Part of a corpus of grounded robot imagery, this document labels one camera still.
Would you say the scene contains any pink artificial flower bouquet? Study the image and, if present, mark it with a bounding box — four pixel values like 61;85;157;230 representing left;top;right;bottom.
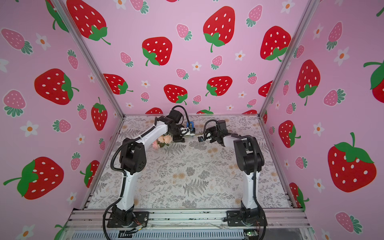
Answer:
152;134;176;150

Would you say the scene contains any blue tape dispenser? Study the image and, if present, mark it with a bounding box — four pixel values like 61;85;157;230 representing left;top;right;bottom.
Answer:
187;121;196;135

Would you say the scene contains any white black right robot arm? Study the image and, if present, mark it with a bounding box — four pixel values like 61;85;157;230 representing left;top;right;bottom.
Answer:
199;120;268;227

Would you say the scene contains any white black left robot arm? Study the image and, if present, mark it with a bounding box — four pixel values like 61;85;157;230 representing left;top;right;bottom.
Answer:
103;108;193;229

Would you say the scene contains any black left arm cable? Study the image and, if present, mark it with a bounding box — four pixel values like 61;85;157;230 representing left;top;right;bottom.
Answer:
101;140;133;240

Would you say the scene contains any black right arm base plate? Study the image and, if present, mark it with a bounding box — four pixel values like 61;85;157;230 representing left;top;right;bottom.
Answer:
223;210;268;227

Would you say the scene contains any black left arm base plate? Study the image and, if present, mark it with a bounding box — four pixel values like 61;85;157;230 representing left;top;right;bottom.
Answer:
107;212;150;228

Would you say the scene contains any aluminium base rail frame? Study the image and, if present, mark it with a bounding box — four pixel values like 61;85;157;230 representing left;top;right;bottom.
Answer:
58;209;316;240

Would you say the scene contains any aluminium corner post right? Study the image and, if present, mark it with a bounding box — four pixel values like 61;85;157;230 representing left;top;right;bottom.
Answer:
259;0;320;119

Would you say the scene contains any aluminium corner post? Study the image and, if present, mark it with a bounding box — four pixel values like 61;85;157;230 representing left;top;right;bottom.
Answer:
53;0;125;119
259;0;320;119

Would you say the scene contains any aluminium corner post left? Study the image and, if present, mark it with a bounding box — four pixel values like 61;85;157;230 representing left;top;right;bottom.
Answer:
53;0;125;119

